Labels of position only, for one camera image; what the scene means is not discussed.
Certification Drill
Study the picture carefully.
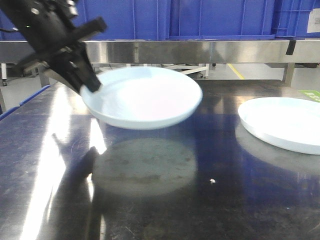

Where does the blue plastic crate left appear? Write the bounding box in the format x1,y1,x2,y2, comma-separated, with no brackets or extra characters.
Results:
0,10,25,41

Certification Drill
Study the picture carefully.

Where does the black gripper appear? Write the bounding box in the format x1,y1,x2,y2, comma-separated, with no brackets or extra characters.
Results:
0,0,107,94

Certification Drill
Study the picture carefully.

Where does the steel shelf leg right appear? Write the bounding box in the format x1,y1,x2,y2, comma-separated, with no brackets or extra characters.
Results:
282,63,296,87

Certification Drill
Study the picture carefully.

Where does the blue plastic crate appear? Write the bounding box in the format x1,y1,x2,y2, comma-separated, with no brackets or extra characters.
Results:
0,10,25,41
72,0,171,41
167,0,320,40

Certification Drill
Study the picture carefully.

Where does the black tape strip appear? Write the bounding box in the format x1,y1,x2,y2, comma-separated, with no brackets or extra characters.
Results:
285,40,297,56

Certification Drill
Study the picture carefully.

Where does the blue plastic crate middle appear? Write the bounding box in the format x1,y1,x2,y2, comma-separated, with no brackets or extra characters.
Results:
72,0,171,41

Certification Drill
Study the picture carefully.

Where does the steel shelf leg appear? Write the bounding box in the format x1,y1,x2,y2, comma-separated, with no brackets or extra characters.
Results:
282,63,296,87
38,72,51,88

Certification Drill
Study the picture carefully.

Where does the light blue plate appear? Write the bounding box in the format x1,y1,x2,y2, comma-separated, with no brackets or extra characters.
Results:
238,97,320,155
79,66,203,130

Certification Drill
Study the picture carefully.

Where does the white paper label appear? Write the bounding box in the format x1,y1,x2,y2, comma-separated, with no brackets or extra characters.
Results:
307,8,320,33

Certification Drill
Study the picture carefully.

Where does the blue plastic crate right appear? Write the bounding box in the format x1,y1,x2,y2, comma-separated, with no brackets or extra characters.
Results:
167,0,320,40

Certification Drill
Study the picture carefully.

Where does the stainless steel shelf rail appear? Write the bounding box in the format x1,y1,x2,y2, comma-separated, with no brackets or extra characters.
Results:
0,39,320,65

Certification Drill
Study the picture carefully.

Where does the steel shelf leg left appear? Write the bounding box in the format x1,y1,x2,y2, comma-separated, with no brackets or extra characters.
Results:
38,72,51,88

